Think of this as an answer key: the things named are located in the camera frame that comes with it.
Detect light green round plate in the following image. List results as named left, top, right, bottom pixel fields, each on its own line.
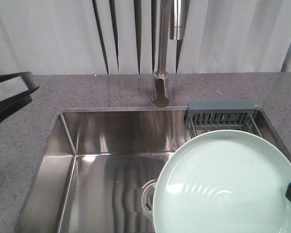
left=153, top=130, right=291, bottom=233

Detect grey sink dish rack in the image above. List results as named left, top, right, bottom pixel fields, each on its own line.
left=184, top=100, right=262, bottom=138

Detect white pleated curtain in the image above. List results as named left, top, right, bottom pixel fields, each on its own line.
left=0, top=0, right=291, bottom=75

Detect stainless steel sink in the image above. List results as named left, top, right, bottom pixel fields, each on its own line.
left=16, top=106, right=291, bottom=233

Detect round steel sink drain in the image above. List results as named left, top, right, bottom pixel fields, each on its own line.
left=140, top=179, right=158, bottom=221

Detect stainless steel faucet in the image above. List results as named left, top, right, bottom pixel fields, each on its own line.
left=152, top=0, right=190, bottom=108

